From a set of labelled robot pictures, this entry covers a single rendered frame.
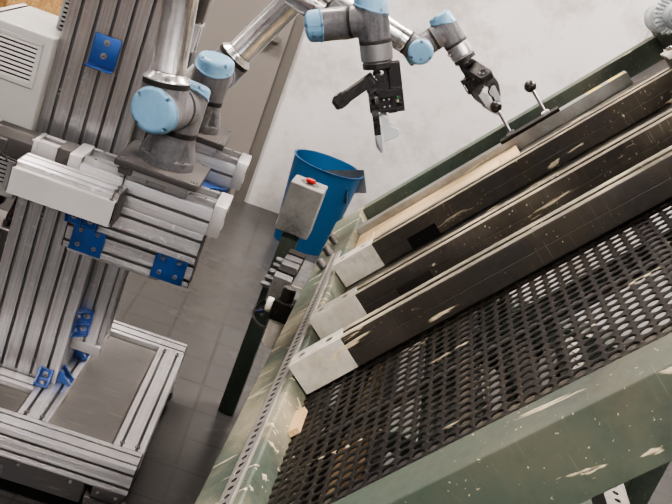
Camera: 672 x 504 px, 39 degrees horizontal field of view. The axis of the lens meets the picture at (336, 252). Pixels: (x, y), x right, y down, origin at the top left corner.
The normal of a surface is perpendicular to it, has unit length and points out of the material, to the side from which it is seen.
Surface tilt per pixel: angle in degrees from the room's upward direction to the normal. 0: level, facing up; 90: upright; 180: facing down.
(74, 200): 90
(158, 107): 97
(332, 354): 90
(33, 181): 90
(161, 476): 0
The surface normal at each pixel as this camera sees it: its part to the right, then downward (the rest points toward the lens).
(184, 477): 0.34, -0.89
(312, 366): -0.12, 0.28
